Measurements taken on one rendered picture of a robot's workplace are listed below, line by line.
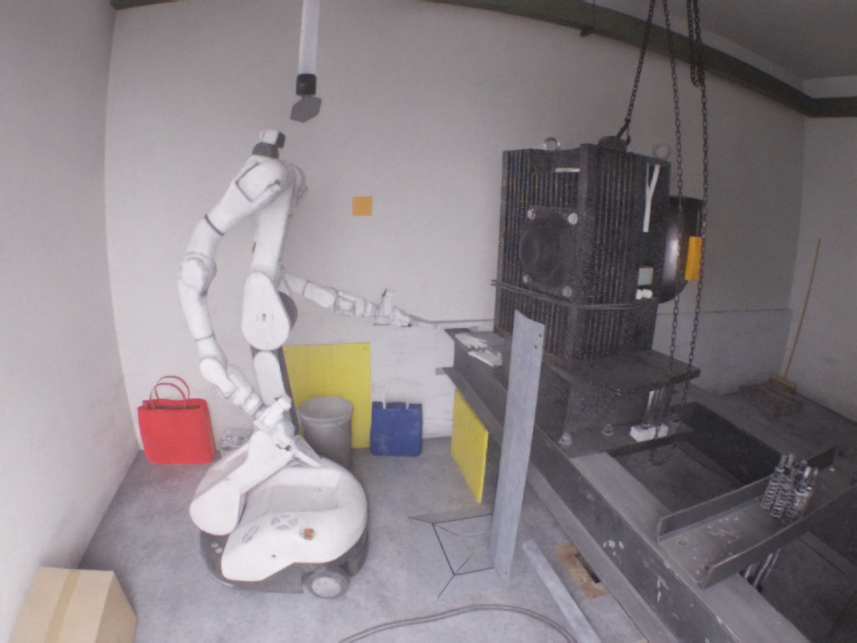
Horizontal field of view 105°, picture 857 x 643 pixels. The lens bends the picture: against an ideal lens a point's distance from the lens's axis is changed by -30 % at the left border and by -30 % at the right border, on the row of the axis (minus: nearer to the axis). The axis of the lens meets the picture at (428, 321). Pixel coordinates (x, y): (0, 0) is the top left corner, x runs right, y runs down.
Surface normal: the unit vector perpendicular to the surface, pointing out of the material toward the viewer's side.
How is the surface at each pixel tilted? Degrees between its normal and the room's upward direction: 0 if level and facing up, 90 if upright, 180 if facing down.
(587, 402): 90
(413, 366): 90
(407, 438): 89
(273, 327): 89
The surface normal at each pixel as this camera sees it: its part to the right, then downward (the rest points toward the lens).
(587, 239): 0.41, 0.26
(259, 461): 0.12, 0.26
